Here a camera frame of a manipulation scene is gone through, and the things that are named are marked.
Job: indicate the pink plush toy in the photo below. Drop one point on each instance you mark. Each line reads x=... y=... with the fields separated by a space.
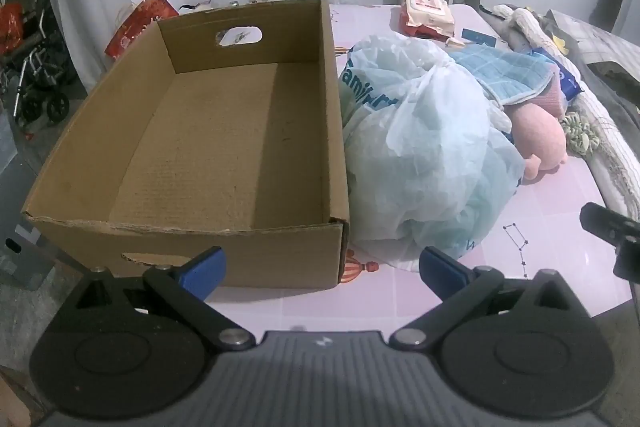
x=540 y=137

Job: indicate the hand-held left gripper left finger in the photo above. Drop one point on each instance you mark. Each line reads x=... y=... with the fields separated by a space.
x=205 y=274

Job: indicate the green white scrunchie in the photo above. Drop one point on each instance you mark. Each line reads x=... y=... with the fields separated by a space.
x=580 y=134

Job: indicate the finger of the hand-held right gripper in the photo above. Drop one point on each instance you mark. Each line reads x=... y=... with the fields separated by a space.
x=607 y=222

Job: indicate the red gift bag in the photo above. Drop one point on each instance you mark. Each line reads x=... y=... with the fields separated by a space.
x=145 y=19

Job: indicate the blue tissue pack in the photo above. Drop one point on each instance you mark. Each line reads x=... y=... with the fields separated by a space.
x=567 y=82

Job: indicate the pink knit cloth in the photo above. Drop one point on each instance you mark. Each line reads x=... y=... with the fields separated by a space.
x=550 y=99

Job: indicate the brown cardboard box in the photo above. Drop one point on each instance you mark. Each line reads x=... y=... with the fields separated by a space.
x=225 y=132

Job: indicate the folded stroller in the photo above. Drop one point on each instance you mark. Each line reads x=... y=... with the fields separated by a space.
x=40 y=57

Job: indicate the white striped blanket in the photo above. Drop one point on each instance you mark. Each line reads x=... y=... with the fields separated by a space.
x=530 y=27

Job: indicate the blue checkered towel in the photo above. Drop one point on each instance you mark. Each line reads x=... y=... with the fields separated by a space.
x=505 y=69

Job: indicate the grey checked pillow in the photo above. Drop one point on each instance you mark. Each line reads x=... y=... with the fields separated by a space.
x=600 y=42

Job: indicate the pink wet wipes pack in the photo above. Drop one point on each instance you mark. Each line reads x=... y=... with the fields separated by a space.
x=425 y=9

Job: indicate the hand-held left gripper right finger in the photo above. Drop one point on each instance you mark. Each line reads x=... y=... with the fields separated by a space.
x=440 y=277

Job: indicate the grey blanket yellow print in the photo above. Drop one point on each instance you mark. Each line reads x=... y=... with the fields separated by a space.
x=615 y=102

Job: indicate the blue white carton box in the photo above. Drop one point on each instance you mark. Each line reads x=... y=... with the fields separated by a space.
x=477 y=37

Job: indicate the white blue plastic bag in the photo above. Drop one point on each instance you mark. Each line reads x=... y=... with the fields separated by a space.
x=430 y=147

